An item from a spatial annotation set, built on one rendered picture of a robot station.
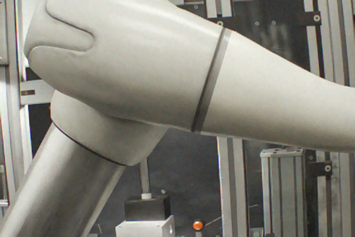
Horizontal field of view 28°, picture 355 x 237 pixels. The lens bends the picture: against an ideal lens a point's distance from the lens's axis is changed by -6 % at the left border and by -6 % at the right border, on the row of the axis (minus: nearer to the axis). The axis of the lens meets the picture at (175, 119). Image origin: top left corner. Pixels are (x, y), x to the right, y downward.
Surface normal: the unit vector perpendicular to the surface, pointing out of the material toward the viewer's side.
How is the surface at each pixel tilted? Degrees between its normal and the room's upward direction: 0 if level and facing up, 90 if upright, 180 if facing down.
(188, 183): 90
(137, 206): 90
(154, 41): 71
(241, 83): 90
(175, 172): 90
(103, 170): 111
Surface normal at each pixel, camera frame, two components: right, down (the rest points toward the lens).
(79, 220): 0.59, 0.40
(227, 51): 0.18, -0.46
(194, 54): 0.13, -0.23
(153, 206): -0.19, 0.07
